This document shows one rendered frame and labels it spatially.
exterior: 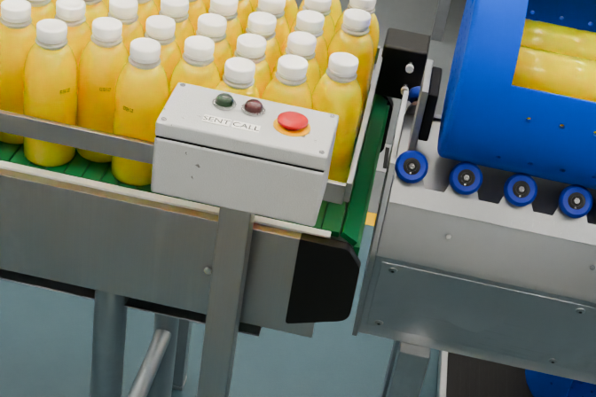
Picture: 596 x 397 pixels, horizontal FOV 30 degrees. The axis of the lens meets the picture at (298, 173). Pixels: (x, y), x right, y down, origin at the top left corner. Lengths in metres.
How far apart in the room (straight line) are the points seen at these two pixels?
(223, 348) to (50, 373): 1.07
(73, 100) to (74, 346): 1.16
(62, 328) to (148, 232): 1.14
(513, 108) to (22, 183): 0.65
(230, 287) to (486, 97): 0.40
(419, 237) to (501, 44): 0.31
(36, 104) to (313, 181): 0.41
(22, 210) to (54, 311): 1.13
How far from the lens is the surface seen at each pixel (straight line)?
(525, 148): 1.46
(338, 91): 1.46
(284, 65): 1.42
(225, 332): 1.47
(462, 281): 1.59
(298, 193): 1.28
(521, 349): 1.73
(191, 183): 1.31
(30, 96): 1.49
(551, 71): 1.47
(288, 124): 1.28
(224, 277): 1.41
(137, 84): 1.43
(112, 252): 1.54
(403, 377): 1.76
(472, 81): 1.41
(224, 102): 1.31
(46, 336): 2.61
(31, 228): 1.57
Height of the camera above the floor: 1.77
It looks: 33 degrees down
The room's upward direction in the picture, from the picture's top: 9 degrees clockwise
